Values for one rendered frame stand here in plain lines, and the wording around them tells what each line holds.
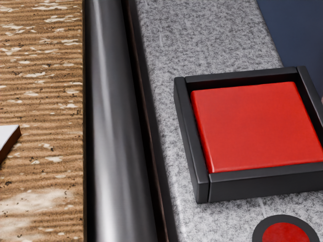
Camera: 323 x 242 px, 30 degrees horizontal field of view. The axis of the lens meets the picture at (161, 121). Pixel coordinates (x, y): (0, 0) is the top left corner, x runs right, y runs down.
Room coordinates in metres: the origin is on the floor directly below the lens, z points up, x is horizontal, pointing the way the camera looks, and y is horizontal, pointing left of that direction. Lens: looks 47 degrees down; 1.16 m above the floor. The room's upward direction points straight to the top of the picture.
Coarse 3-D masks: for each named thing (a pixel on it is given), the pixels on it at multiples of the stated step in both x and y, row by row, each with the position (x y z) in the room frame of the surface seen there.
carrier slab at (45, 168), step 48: (0, 0) 0.31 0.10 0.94; (48, 0) 0.31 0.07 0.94; (0, 48) 0.27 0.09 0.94; (48, 48) 0.27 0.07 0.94; (0, 96) 0.23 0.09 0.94; (48, 96) 0.23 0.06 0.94; (48, 144) 0.20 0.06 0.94; (0, 192) 0.17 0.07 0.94; (48, 192) 0.17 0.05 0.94; (0, 240) 0.14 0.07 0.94; (48, 240) 0.14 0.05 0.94
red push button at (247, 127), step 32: (192, 96) 0.24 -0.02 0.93; (224, 96) 0.24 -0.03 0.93; (256, 96) 0.24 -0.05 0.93; (288, 96) 0.24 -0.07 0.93; (224, 128) 0.21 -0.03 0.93; (256, 128) 0.21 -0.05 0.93; (288, 128) 0.21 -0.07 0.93; (224, 160) 0.19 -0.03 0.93; (256, 160) 0.19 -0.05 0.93; (288, 160) 0.19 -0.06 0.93; (320, 160) 0.19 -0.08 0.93
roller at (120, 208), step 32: (96, 0) 0.34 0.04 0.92; (96, 32) 0.30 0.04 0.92; (96, 64) 0.27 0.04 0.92; (128, 64) 0.29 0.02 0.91; (96, 96) 0.25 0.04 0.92; (128, 96) 0.25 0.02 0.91; (96, 128) 0.22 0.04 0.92; (128, 128) 0.23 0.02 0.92; (96, 160) 0.20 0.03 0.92; (128, 160) 0.20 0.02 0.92; (96, 192) 0.18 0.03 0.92; (128, 192) 0.18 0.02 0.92; (96, 224) 0.16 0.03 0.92; (128, 224) 0.16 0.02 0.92
